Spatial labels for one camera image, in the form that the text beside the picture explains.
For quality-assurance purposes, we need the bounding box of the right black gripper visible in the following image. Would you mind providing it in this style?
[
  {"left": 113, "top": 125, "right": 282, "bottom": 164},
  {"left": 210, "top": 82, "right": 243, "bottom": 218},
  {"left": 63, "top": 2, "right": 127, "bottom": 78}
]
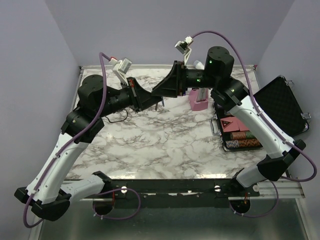
[{"left": 151, "top": 60, "right": 218, "bottom": 98}]

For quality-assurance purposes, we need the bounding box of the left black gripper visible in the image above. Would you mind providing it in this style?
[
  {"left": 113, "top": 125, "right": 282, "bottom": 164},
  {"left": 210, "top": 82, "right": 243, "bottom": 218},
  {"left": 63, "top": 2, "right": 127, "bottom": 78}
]
[{"left": 96, "top": 77, "right": 163, "bottom": 118}]

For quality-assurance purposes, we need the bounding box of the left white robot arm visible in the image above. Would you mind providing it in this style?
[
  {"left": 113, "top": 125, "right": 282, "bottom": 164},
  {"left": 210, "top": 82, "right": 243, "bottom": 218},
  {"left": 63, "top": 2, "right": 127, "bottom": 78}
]
[{"left": 14, "top": 74, "right": 162, "bottom": 221}]

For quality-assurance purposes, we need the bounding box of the pink metronome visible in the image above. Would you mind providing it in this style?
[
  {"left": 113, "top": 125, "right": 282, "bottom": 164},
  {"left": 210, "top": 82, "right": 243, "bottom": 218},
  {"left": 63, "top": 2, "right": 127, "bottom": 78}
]
[{"left": 188, "top": 88, "right": 209, "bottom": 112}]

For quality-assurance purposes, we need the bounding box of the white toy microphone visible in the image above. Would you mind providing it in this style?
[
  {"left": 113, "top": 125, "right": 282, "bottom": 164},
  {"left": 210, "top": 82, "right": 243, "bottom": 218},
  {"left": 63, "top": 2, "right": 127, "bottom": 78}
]
[{"left": 193, "top": 60, "right": 205, "bottom": 70}]

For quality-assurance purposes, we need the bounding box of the red playing card deck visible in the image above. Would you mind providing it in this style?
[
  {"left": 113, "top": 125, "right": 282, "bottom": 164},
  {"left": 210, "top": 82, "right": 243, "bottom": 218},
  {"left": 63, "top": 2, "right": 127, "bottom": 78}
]
[{"left": 220, "top": 116, "right": 241, "bottom": 133}]

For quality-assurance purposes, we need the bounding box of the orange poker chip roll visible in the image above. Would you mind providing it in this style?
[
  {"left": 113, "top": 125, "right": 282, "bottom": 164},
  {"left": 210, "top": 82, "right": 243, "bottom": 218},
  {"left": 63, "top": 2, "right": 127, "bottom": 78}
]
[{"left": 230, "top": 131, "right": 247, "bottom": 140}]

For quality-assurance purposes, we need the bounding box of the green poker chip roll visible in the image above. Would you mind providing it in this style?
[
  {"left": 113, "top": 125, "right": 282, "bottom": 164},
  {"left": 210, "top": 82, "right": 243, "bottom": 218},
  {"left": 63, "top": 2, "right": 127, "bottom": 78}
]
[{"left": 245, "top": 131, "right": 255, "bottom": 139}]

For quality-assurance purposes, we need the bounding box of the blue orange chip roll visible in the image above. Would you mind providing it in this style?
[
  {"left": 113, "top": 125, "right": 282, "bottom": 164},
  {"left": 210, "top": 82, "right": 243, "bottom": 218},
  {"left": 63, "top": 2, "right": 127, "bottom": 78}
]
[{"left": 225, "top": 139, "right": 262, "bottom": 149}]

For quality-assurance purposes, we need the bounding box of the black poker chip case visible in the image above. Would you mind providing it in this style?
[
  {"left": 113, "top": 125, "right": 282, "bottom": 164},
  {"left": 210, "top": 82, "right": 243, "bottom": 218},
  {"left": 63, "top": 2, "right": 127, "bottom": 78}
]
[{"left": 212, "top": 75, "right": 310, "bottom": 152}]

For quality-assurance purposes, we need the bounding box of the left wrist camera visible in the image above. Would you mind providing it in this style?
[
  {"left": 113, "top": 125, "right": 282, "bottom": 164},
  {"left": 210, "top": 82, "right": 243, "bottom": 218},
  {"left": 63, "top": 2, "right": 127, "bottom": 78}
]
[{"left": 112, "top": 57, "right": 132, "bottom": 85}]

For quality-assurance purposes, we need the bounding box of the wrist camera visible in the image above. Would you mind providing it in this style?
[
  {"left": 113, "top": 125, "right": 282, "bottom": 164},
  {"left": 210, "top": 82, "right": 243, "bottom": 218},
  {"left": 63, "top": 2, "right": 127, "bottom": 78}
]
[
  {"left": 112, "top": 57, "right": 132, "bottom": 85},
  {"left": 174, "top": 36, "right": 194, "bottom": 65}
]

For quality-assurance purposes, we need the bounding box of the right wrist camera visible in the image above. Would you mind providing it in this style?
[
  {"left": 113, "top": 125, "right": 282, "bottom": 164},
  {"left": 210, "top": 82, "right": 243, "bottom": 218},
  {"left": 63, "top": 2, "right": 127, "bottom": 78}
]
[{"left": 174, "top": 36, "right": 194, "bottom": 65}]

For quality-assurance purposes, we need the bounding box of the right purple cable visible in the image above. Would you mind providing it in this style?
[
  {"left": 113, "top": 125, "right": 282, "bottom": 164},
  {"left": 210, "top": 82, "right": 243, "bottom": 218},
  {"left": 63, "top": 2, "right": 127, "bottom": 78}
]
[{"left": 192, "top": 31, "right": 318, "bottom": 182}]

